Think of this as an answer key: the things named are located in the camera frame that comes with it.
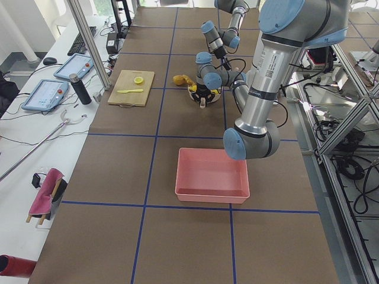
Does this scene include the yellow lemon slices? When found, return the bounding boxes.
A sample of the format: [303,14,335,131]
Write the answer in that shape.
[133,76,144,85]

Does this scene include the black keyboard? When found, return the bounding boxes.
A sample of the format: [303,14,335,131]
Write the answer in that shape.
[67,33,87,56]

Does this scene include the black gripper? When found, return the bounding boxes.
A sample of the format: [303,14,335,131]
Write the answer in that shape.
[195,84,214,102]
[214,49,227,64]

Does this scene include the pink plastic bin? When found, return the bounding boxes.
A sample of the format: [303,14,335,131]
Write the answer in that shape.
[175,147,250,204]

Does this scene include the black computer mouse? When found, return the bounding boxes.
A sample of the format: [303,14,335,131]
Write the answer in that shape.
[43,57,57,66]

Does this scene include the dark red cylinder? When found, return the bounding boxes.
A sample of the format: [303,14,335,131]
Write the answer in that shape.
[1,254,37,278]

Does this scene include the black water bottle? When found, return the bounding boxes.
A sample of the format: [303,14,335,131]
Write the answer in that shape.
[69,73,91,105]

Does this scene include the yellow plastic knife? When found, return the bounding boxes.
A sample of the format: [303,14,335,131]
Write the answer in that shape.
[117,89,144,94]

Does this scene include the black power adapter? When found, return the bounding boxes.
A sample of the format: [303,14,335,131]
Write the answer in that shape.
[106,33,118,54]

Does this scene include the teach pendant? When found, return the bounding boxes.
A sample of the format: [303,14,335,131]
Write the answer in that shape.
[21,79,69,112]
[53,53,94,80]

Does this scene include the bamboo cutting board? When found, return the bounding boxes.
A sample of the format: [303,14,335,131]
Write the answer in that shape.
[108,70,155,107]

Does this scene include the aluminium frame post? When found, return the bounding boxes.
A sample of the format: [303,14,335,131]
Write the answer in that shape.
[68,0,111,91]

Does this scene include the upper teach pendant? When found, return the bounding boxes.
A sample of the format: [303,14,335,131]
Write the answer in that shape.
[53,53,94,80]

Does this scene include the pink cloth on holder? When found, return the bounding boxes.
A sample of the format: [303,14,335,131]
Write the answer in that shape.
[26,168,68,225]

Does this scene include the lower teach pendant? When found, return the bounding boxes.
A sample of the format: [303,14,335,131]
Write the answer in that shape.
[21,79,69,112]

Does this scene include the toy ginger root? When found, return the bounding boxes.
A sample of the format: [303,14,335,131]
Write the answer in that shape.
[181,75,195,86]

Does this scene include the brown toy potato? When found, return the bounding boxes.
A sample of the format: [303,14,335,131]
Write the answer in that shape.
[172,75,186,86]

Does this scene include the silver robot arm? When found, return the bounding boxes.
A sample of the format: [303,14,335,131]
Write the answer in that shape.
[201,0,250,60]
[195,1,350,160]

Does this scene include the beige plastic dustpan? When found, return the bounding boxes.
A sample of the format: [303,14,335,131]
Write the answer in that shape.
[187,86,222,109]

